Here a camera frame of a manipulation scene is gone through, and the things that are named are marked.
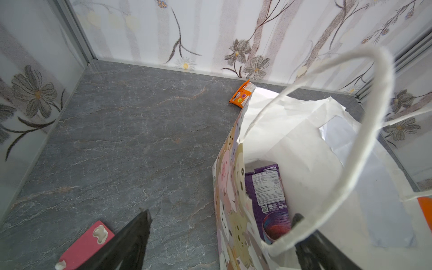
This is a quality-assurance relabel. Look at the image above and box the orange chips packet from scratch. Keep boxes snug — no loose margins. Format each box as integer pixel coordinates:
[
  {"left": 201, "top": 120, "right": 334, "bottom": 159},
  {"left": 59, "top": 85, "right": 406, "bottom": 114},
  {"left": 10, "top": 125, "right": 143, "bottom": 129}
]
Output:
[{"left": 417, "top": 197, "right": 432, "bottom": 231}]

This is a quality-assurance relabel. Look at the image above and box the white cartoon paper bag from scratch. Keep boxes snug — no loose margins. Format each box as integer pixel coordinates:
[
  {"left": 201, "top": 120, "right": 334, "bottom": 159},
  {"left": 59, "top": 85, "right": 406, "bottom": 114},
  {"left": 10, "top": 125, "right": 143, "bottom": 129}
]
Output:
[{"left": 213, "top": 46, "right": 432, "bottom": 270}]

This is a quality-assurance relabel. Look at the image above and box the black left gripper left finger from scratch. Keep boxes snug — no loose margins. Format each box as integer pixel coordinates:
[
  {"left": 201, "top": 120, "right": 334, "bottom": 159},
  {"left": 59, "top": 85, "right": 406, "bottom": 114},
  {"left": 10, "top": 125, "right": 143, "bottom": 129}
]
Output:
[{"left": 78, "top": 209, "right": 153, "bottom": 270}]

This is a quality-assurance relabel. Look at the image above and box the orange mango snack packet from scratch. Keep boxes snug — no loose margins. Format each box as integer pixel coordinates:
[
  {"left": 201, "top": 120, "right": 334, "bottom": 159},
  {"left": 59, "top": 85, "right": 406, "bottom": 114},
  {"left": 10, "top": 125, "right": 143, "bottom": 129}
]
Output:
[{"left": 229, "top": 80, "right": 256, "bottom": 108}]

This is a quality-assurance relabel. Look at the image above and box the purple Fox's berries packet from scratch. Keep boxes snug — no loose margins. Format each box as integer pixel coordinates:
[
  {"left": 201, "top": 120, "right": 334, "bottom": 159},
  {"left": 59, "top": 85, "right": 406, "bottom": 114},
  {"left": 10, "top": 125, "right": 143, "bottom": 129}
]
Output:
[{"left": 245, "top": 164, "right": 291, "bottom": 244}]

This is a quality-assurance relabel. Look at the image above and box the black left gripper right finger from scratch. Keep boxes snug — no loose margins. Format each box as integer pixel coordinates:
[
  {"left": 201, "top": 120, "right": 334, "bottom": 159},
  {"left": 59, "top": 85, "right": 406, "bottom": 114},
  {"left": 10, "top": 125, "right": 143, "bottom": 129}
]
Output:
[{"left": 295, "top": 230, "right": 361, "bottom": 270}]

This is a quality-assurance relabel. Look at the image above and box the pink eraser block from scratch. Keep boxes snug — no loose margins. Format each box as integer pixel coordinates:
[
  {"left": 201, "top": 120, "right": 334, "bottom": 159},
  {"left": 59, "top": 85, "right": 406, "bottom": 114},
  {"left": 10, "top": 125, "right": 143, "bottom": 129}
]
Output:
[{"left": 55, "top": 220, "right": 115, "bottom": 270}]

